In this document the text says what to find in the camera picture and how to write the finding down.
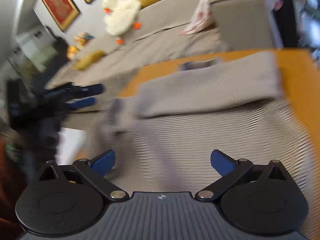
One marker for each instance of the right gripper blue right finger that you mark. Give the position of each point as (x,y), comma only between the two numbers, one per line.
(230,170)

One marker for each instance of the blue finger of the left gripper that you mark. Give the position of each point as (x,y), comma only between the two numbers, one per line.
(87,102)
(87,91)

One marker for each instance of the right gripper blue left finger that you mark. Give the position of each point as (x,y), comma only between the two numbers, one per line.
(93,172)

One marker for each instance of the striped beige knit garment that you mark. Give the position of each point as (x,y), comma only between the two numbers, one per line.
(164,135)

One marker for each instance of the small yellow pillow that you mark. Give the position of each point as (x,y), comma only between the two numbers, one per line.
(89,59)

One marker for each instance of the white paper sheet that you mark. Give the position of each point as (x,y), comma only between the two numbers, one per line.
(71,141)

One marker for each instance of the colourful small plush toys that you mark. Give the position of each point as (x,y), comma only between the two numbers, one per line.
(80,41)

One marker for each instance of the red gold framed picture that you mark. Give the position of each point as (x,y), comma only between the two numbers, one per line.
(63,12)

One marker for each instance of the white duck plush toy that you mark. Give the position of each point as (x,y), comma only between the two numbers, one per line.
(121,16)

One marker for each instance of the beige fabric sofa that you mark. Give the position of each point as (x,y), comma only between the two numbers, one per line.
(237,25)

